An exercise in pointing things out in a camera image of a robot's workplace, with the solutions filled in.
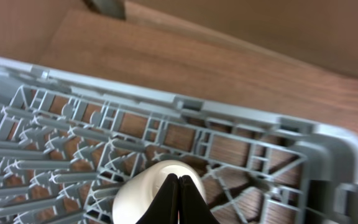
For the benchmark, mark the white cup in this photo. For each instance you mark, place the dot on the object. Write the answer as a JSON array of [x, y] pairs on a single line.
[[136, 195]]

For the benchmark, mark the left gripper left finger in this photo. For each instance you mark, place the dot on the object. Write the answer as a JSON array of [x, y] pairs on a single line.
[[164, 206]]

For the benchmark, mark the grey dishwasher rack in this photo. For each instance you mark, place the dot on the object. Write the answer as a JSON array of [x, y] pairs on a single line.
[[68, 142]]

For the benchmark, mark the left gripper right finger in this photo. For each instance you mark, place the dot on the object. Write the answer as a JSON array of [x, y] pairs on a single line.
[[193, 209]]

